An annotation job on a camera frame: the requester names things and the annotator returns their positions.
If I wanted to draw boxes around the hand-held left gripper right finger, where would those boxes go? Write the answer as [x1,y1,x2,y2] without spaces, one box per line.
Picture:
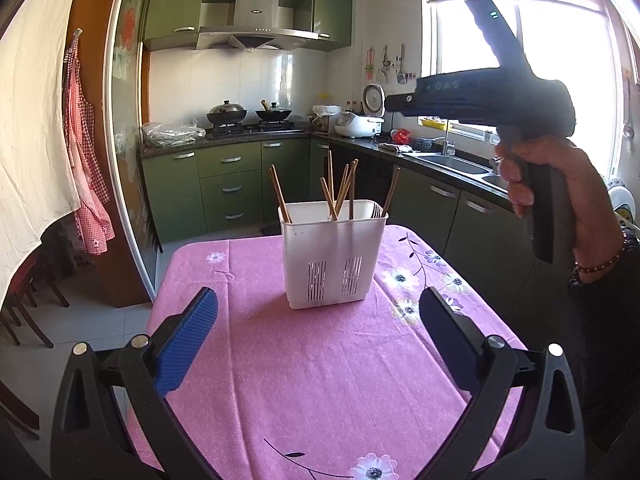
[419,286,587,480]

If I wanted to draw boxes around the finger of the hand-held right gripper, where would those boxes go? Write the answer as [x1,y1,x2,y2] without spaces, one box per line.
[383,90,419,117]

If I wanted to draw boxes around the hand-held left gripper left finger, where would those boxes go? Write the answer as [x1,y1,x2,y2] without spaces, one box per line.
[50,286,220,480]

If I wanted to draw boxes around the white plastic utensil holder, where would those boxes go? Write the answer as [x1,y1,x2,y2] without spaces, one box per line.
[278,200,390,310]

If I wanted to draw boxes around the person's right forearm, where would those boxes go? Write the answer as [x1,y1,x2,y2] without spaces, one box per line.
[567,240,640,455]

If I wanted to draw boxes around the person's right hand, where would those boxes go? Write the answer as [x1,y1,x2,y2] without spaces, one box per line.
[492,134,626,262]

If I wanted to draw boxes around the white rice cooker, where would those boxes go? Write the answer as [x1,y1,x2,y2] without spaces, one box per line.
[334,82,386,140]

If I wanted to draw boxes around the dark stone countertop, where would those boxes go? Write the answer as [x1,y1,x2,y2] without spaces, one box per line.
[141,126,512,197]

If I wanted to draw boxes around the small steel faucet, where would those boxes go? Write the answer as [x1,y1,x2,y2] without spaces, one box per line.
[439,120,456,157]

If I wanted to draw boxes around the wooden chopsticks on table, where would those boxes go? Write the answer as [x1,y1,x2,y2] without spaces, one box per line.
[309,144,397,212]

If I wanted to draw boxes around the white plastic bag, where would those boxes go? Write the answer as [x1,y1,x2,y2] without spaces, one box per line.
[312,103,341,134]

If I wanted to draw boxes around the steel double sink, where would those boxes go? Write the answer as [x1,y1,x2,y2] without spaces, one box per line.
[416,152,509,192]

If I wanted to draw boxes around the kitchen window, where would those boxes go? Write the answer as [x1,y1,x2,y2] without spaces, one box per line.
[419,0,632,182]

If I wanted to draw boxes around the green sink base cabinet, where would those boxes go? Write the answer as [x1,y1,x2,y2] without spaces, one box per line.
[387,164,532,282]

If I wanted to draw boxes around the pink floral tablecloth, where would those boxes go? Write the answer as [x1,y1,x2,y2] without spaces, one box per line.
[127,224,532,480]

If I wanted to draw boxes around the black gas stove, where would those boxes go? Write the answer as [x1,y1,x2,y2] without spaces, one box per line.
[204,120,306,139]

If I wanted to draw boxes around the dark wooden chair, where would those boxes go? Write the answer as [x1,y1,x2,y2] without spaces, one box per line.
[0,379,42,442]
[0,254,71,350]

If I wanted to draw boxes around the green drawer base cabinet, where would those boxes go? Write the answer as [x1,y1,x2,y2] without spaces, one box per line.
[141,137,314,244]

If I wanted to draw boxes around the stacked white dishes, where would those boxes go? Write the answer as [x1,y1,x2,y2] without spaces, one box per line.
[607,177,640,232]

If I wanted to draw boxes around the steel range hood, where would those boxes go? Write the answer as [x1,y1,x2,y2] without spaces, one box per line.
[195,0,322,54]

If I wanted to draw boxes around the black wok with lid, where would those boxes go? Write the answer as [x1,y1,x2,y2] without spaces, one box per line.
[206,99,248,126]

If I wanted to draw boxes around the glass sliding door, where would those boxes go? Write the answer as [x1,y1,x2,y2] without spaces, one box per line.
[102,0,162,302]

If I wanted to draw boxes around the red checkered apron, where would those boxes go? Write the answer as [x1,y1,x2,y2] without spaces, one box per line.
[62,37,115,254]

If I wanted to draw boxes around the clear plastic bag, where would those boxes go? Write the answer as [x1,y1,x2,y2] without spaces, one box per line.
[141,118,207,147]

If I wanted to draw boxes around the red paper door decoration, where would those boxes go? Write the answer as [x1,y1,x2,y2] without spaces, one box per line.
[122,7,139,44]

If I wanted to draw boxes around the green wall cabinet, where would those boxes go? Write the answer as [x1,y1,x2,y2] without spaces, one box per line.
[143,0,207,52]
[314,0,354,52]

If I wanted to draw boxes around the black wok with wooden handle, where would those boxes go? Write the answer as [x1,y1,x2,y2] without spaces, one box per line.
[255,99,294,124]

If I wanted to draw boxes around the beaded bracelet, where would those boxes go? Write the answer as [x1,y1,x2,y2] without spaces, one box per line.
[570,236,629,277]

